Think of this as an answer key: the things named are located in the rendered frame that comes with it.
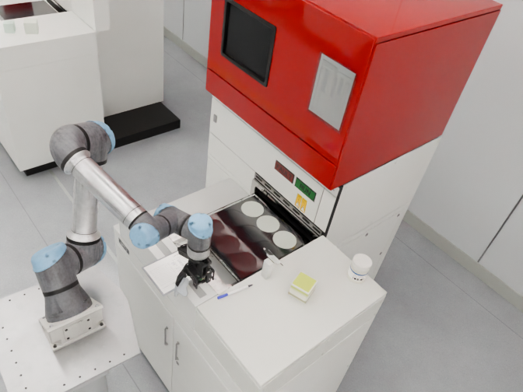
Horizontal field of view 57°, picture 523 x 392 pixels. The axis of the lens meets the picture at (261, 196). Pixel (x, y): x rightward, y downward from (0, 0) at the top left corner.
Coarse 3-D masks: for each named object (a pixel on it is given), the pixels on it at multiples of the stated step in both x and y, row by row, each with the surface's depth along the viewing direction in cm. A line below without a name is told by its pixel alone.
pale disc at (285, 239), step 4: (280, 232) 203; (284, 232) 203; (288, 232) 203; (276, 236) 200; (280, 236) 201; (284, 236) 201; (288, 236) 201; (292, 236) 202; (276, 240) 199; (280, 240) 199; (284, 240) 199; (288, 240) 200; (292, 240) 200; (296, 240) 200; (276, 244) 197; (280, 244) 198; (284, 244) 198; (288, 244) 198; (292, 244) 198; (284, 248) 196; (288, 248) 196
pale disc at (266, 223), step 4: (264, 216) 208; (268, 216) 209; (260, 220) 206; (264, 220) 207; (268, 220) 207; (272, 220) 207; (276, 220) 208; (260, 224) 205; (264, 224) 205; (268, 224) 205; (272, 224) 206; (276, 224) 206; (260, 228) 203; (264, 228) 203; (268, 228) 203; (272, 228) 204; (276, 228) 204; (268, 232) 202
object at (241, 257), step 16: (240, 208) 210; (224, 224) 202; (240, 224) 203; (256, 224) 204; (224, 240) 195; (240, 240) 196; (256, 240) 197; (272, 240) 198; (224, 256) 189; (240, 256) 190; (256, 256) 191; (240, 272) 184
